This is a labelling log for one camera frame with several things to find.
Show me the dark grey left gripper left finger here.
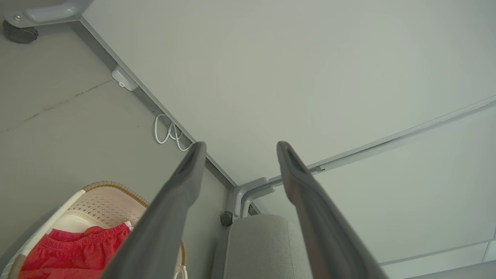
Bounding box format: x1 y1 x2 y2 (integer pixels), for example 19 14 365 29
100 141 207 279

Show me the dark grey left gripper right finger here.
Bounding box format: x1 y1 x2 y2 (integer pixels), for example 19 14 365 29
276 141 389 279

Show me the red and white garment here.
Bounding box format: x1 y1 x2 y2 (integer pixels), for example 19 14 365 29
19 222 131 279

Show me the grey fabric sofa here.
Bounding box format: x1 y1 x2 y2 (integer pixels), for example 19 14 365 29
211 214 314 279

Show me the beige perforated laundry basket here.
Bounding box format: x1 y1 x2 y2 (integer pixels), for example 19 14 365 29
0 181 188 279

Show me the narrow white partition panel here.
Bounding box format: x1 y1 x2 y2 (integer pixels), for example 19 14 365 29
252 97 496 268

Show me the grey partition foot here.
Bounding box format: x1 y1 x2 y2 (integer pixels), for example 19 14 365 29
240 185 276 219
232 177 270 223

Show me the small white plastic box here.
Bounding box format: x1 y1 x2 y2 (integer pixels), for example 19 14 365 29
111 65 139 92

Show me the wide white partition panel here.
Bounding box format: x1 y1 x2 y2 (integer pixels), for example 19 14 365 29
79 0 496 187

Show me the table leg with caster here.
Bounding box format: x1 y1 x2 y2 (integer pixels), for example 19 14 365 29
3 0 93 28

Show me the white coiled cable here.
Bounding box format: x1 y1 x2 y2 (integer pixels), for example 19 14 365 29
154 113 193 152

